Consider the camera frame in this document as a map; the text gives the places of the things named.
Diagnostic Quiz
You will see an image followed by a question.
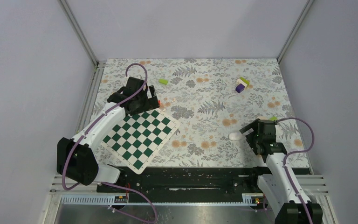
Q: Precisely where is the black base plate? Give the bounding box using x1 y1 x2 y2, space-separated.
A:
96 167 271 203

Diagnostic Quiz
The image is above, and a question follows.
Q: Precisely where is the purple block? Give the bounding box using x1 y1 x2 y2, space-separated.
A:
235 84 246 93

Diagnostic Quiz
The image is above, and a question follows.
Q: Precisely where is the lime green block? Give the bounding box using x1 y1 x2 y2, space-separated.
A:
239 77 250 87
158 79 168 85
269 116 278 121

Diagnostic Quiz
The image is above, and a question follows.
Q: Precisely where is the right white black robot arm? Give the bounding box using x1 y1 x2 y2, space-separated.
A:
239 119 323 224

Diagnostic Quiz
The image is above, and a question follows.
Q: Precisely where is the green white chessboard mat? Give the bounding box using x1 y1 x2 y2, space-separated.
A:
101 109 180 175

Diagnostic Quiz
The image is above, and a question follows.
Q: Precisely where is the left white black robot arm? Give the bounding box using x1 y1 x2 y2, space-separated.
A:
56 77 159 192

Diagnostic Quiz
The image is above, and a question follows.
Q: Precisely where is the lime green block left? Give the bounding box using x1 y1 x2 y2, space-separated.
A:
158 79 168 85

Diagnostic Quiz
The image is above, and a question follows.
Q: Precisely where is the white cream block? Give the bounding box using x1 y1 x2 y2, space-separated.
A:
236 79 247 88

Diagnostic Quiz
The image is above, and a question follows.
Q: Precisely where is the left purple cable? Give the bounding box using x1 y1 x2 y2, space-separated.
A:
62 63 158 224

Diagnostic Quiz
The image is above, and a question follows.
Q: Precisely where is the lime green block far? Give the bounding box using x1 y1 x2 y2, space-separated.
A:
239 77 250 87

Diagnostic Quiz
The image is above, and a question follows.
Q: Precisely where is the floral patterned table mat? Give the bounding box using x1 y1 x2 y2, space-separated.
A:
92 58 310 168

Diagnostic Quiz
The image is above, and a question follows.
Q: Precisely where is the lime green block right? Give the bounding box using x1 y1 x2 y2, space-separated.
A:
269 116 278 121

